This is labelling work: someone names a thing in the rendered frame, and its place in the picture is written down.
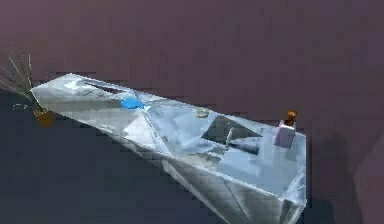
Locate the shiny steel kitchen counter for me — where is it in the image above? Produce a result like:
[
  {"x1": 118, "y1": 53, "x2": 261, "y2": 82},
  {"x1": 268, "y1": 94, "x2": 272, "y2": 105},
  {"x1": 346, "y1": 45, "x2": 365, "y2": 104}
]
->
[{"x1": 30, "y1": 73, "x2": 308, "y2": 224}]

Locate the small pale round dish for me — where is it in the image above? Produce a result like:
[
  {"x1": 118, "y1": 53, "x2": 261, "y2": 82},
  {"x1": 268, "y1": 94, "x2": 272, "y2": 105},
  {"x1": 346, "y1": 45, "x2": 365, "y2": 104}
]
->
[{"x1": 195, "y1": 107, "x2": 211, "y2": 119}]

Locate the steel sink basin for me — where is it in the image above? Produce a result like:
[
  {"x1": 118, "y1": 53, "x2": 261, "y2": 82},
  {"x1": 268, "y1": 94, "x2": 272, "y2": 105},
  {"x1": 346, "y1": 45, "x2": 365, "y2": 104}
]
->
[{"x1": 201, "y1": 115, "x2": 263, "y2": 156}]

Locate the steel sink faucet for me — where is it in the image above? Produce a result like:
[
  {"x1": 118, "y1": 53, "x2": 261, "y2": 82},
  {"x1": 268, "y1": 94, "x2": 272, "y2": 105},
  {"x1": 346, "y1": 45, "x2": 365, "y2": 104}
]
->
[{"x1": 224, "y1": 127, "x2": 235, "y2": 151}]

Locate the blue dish sponge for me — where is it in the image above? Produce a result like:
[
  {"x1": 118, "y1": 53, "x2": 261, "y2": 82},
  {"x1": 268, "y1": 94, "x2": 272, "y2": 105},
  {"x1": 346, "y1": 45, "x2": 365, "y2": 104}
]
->
[{"x1": 119, "y1": 97, "x2": 146, "y2": 111}]

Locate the lilac soap dispenser bottle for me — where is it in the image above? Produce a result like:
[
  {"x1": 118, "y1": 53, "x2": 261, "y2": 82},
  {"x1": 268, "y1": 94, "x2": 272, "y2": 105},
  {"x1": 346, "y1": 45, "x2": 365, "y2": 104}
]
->
[{"x1": 273, "y1": 110, "x2": 298, "y2": 149}]

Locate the house plant in orange pot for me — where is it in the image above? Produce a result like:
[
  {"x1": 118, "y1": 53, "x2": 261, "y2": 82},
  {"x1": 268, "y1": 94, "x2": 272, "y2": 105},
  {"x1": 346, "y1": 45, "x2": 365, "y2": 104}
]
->
[{"x1": 0, "y1": 49, "x2": 56, "y2": 129}]

